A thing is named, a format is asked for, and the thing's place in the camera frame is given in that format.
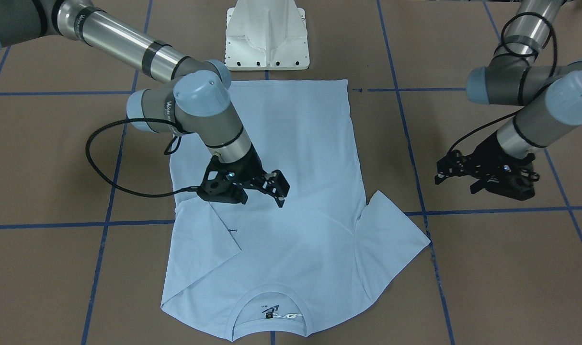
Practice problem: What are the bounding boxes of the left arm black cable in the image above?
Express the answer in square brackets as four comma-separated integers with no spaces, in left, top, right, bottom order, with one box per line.
[446,12,559,159]

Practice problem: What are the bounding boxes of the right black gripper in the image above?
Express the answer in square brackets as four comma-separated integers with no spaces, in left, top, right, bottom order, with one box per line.
[196,145,289,208]

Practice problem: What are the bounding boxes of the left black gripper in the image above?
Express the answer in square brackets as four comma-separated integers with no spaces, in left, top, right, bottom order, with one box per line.
[434,134,540,201]

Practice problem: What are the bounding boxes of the white camera mast base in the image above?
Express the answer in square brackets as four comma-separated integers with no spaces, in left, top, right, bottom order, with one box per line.
[224,0,310,71]

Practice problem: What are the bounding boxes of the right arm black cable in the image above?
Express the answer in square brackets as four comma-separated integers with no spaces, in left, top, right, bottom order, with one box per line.
[85,118,200,198]

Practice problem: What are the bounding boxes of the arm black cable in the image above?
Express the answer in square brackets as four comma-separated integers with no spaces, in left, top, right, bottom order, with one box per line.
[446,12,559,159]
[85,118,200,198]

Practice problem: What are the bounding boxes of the light blue t-shirt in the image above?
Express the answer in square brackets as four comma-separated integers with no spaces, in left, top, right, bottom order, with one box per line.
[160,80,431,343]

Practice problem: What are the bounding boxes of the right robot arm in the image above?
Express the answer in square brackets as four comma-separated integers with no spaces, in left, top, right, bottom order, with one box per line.
[0,0,289,207]

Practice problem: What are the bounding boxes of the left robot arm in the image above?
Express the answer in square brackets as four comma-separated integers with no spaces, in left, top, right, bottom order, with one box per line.
[434,0,582,201]

